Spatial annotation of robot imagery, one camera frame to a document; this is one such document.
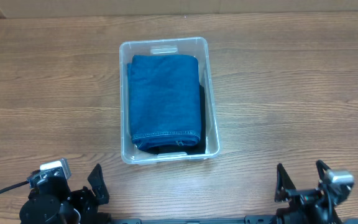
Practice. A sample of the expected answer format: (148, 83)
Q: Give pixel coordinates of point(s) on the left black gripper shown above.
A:
(89, 205)

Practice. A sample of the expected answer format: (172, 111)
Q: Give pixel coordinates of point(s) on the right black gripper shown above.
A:
(304, 197)

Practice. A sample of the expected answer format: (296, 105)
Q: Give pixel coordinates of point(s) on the small black garment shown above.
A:
(198, 148)

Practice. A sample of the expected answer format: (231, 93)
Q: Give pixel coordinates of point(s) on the blue denim jeans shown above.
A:
(164, 102)

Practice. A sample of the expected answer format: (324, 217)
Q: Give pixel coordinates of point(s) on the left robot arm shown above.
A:
(52, 202)

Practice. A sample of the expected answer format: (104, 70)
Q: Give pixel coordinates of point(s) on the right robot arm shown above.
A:
(308, 216)

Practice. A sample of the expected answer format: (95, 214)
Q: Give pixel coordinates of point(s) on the clear plastic storage container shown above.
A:
(195, 46)

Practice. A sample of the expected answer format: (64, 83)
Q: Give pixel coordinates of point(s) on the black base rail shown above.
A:
(250, 219)

